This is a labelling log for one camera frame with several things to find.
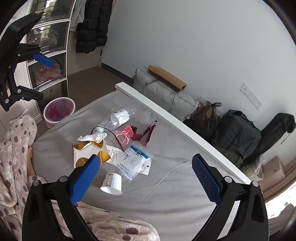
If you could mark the crumpled white tissue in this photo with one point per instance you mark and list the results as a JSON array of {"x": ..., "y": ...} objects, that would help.
[{"x": 92, "y": 137}]

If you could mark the clear plastic bag blue label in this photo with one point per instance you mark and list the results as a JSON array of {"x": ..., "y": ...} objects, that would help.
[{"x": 134, "y": 162}]

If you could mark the clear plastic bottle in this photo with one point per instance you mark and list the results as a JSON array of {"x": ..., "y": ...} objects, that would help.
[{"x": 120, "y": 117}]

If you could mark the dark grey travel bag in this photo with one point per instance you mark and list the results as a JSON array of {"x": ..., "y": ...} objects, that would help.
[{"x": 238, "y": 134}]

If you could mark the olive green cloth bundle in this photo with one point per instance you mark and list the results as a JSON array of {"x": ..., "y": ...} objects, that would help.
[{"x": 232, "y": 156}]

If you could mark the white wall socket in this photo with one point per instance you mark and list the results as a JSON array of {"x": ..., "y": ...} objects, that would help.
[{"x": 251, "y": 96}]

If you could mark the white and gold paper box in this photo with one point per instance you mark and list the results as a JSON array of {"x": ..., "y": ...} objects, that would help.
[{"x": 81, "y": 151}]

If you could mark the black fabric bag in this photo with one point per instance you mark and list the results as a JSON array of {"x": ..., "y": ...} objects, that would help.
[{"x": 275, "y": 132}]

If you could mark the white round waste bin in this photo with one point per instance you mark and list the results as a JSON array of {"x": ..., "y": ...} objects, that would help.
[{"x": 59, "y": 111}]

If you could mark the dark red ribbon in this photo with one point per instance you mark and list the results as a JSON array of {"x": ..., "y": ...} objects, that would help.
[{"x": 148, "y": 134}]

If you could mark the black down jacket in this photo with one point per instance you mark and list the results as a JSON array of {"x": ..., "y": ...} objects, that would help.
[{"x": 92, "y": 25}]

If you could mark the brown cardboard box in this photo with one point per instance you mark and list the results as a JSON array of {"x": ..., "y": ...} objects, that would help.
[{"x": 166, "y": 77}]

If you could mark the dotted fleece clothing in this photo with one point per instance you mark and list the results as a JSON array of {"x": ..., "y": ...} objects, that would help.
[{"x": 13, "y": 148}]

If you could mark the pink bin liner bag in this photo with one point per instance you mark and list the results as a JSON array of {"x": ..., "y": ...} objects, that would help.
[{"x": 57, "y": 111}]

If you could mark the pink plastic loops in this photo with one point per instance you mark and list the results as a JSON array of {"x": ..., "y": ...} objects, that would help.
[{"x": 126, "y": 135}]

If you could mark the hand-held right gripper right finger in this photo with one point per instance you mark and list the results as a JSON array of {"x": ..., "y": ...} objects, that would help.
[{"x": 205, "y": 178}]

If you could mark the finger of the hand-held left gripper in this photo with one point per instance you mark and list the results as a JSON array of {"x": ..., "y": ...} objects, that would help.
[
  {"x": 25, "y": 92},
  {"x": 44, "y": 60}
]

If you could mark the grey fabric storage bag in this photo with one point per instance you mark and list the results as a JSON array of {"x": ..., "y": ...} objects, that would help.
[{"x": 157, "y": 92}]

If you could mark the white printed paper slip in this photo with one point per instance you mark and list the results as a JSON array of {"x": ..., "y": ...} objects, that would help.
[{"x": 114, "y": 153}]

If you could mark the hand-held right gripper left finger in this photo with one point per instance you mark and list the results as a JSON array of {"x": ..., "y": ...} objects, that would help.
[{"x": 84, "y": 178}]

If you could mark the white hanging garment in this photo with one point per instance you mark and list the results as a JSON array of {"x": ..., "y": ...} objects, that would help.
[{"x": 77, "y": 14}]

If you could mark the paper bag with red ribbon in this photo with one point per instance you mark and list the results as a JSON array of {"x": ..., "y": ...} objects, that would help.
[{"x": 44, "y": 74}]

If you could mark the clear drawer storage unit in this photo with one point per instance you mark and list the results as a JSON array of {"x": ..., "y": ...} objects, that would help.
[{"x": 50, "y": 34}]

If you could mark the brown plastic bag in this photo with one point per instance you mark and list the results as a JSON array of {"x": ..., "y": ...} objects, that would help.
[{"x": 207, "y": 120}]

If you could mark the white paper cup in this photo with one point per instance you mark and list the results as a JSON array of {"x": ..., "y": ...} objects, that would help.
[{"x": 113, "y": 183}]

